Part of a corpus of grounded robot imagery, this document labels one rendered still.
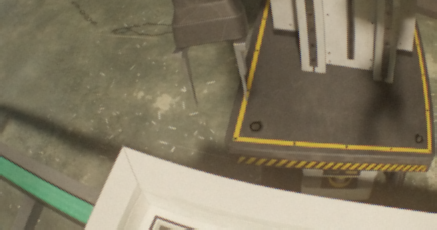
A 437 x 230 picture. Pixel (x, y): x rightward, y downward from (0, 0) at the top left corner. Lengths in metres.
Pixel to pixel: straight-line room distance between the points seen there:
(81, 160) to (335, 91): 1.01
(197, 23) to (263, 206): 0.20
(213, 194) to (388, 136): 0.89
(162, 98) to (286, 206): 1.44
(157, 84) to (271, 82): 0.64
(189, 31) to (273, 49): 1.08
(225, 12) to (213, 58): 1.54
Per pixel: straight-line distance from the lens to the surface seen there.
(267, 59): 1.54
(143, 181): 0.57
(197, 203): 0.54
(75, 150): 1.91
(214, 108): 1.85
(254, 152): 1.32
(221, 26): 0.49
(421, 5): 2.44
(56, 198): 0.70
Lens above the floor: 1.40
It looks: 50 degrees down
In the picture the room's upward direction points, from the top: 11 degrees counter-clockwise
